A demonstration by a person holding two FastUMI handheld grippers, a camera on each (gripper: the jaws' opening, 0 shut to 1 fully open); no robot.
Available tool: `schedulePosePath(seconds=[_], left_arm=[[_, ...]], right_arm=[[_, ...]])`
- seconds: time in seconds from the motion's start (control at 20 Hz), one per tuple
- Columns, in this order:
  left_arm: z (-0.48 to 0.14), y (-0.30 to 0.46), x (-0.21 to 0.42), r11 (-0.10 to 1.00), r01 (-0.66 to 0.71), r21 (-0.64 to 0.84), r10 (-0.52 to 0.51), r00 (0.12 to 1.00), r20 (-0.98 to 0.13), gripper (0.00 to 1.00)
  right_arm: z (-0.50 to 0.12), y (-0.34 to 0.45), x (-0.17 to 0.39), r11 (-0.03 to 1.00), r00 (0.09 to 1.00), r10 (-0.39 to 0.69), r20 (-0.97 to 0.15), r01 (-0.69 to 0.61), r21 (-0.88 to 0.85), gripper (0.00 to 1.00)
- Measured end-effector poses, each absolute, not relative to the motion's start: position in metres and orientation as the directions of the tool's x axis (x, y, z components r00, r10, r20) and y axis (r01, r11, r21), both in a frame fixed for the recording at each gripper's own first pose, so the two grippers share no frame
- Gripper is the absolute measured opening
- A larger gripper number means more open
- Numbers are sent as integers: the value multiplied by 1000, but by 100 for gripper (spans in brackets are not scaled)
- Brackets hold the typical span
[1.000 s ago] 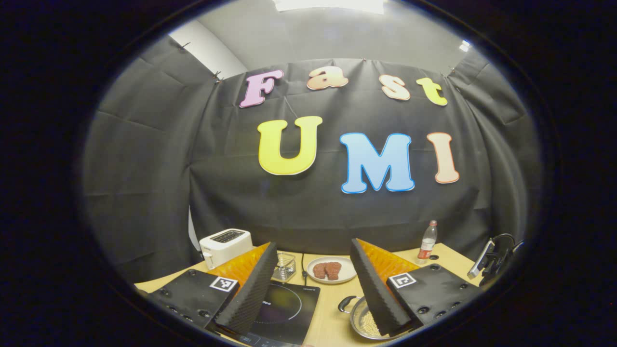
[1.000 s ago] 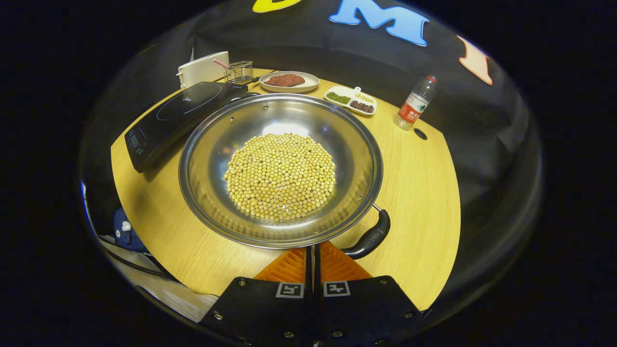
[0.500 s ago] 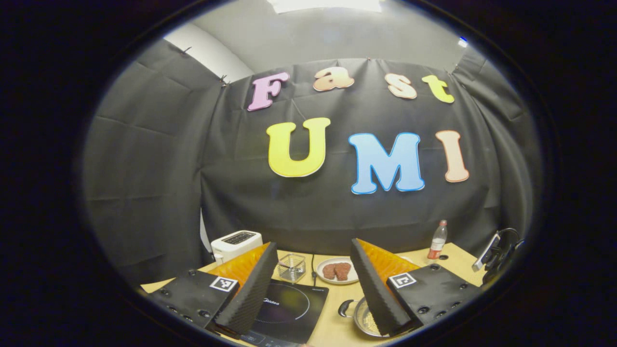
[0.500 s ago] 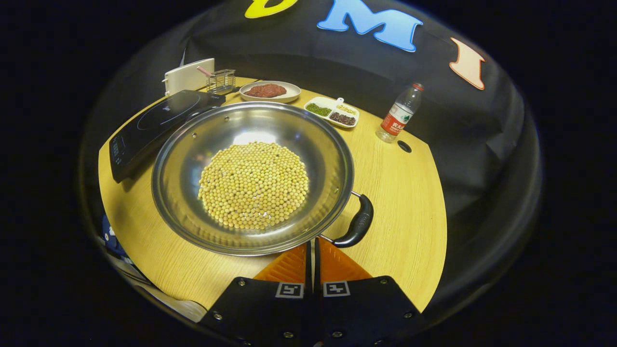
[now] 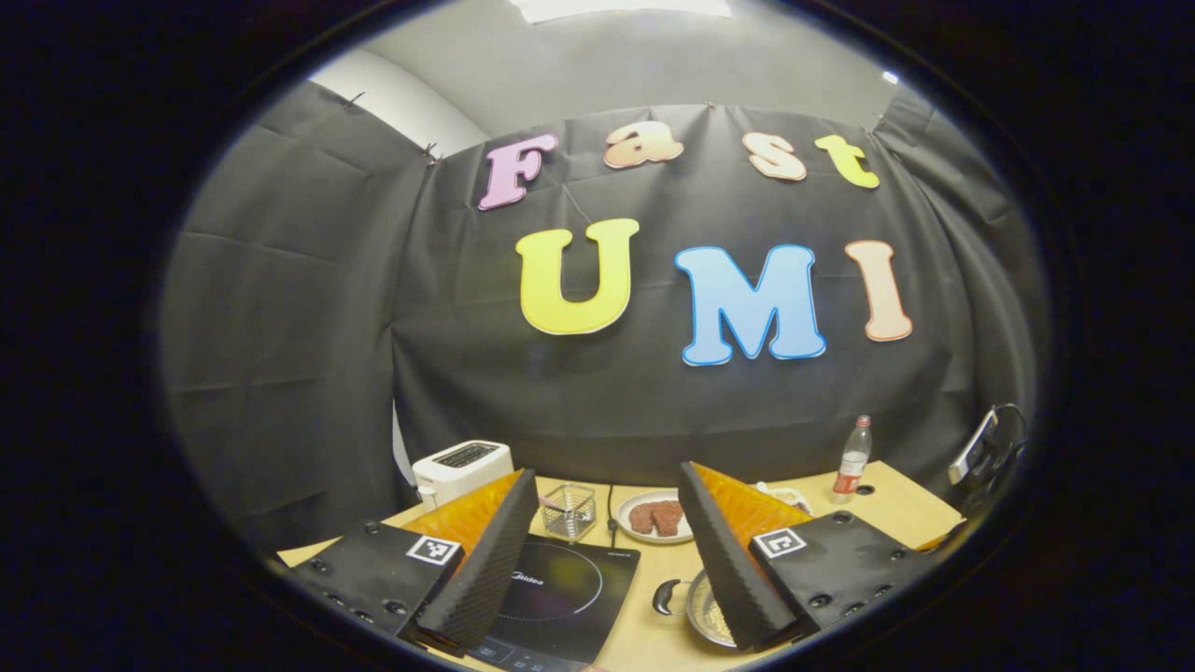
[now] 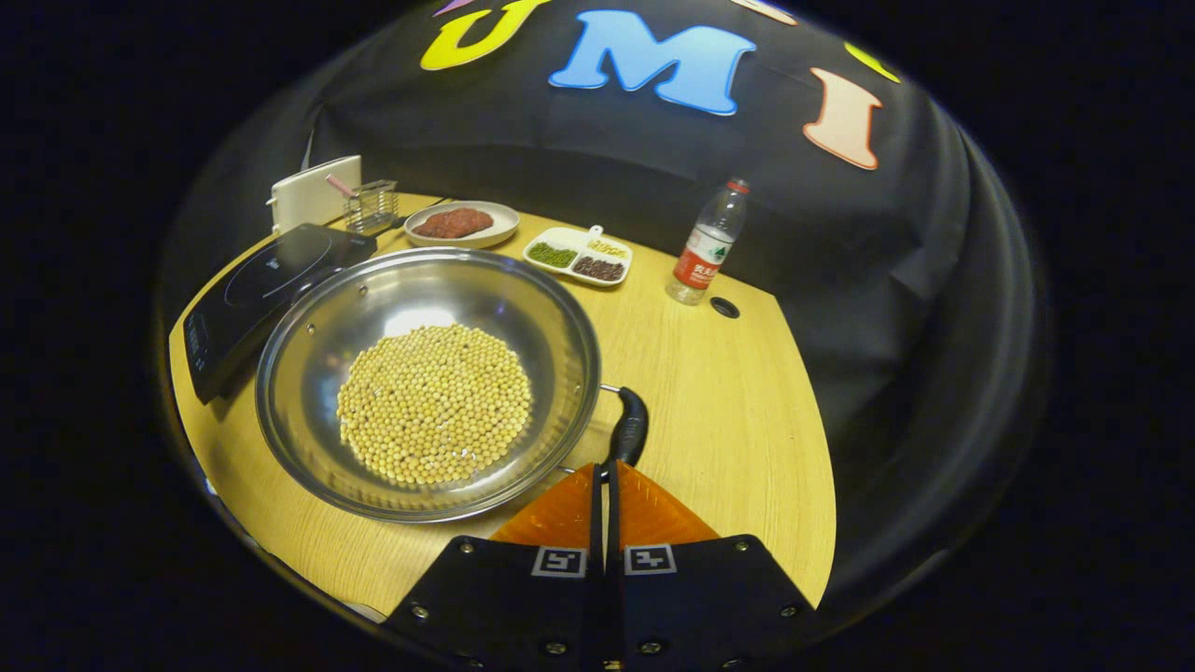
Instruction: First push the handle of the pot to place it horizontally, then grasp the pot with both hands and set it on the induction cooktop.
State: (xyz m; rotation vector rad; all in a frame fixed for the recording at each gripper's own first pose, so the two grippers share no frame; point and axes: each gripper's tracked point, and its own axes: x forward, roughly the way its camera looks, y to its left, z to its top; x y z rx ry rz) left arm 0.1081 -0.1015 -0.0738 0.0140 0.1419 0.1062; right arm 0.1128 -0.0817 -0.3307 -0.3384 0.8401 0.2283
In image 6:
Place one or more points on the stainless steel pot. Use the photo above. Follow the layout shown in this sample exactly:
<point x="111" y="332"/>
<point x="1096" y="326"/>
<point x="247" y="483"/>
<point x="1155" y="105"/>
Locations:
<point x="308" y="392"/>

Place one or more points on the brown meat slices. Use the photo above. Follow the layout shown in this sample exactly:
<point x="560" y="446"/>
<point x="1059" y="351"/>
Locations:
<point x="453" y="223"/>

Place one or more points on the black backdrop cloth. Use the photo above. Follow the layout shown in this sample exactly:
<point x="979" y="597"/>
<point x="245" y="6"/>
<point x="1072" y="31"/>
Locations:
<point x="560" y="159"/>

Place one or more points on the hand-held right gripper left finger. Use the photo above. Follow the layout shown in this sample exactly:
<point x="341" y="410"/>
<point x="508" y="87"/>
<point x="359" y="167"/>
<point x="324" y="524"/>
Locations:
<point x="523" y="607"/>

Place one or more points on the white round plate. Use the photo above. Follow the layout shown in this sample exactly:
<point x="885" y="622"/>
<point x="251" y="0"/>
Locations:
<point x="504" y="224"/>

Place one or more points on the white divided bean dish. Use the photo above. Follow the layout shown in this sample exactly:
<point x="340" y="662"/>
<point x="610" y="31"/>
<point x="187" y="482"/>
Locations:
<point x="579" y="254"/>

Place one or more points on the pink striped straw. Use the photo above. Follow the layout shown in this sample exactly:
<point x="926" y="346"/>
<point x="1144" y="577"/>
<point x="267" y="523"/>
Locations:
<point x="341" y="185"/>

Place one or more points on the white toaster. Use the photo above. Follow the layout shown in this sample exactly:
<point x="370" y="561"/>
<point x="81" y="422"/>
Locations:
<point x="313" y="196"/>

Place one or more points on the clear plastic water bottle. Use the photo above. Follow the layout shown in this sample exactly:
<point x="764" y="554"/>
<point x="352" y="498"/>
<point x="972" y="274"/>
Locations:
<point x="702" y="261"/>

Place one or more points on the black induction cooktop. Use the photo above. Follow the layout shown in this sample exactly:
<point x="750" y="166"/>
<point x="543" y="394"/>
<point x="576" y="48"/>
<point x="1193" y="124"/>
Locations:
<point x="252" y="280"/>

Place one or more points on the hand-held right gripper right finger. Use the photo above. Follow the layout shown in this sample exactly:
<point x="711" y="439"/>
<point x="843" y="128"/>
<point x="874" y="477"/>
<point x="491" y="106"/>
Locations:
<point x="700" y="607"/>

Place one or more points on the pile of soybeans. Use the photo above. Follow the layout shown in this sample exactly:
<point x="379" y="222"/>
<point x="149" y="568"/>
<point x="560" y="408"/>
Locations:
<point x="434" y="406"/>

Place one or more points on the black table grommet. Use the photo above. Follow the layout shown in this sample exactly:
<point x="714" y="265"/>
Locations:
<point x="724" y="307"/>

